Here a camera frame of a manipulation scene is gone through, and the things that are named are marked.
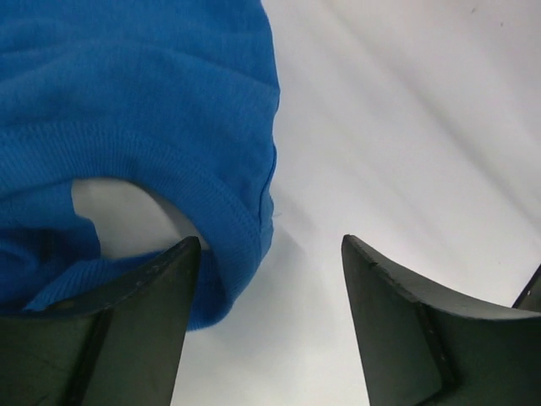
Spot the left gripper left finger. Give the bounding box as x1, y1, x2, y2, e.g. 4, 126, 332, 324
1, 237, 201, 406

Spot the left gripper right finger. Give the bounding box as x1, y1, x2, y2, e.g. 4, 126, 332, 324
342, 235, 540, 405

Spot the blue tank top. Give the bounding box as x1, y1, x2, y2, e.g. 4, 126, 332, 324
1, 1, 280, 330

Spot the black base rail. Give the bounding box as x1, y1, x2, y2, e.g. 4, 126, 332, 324
512, 266, 541, 313

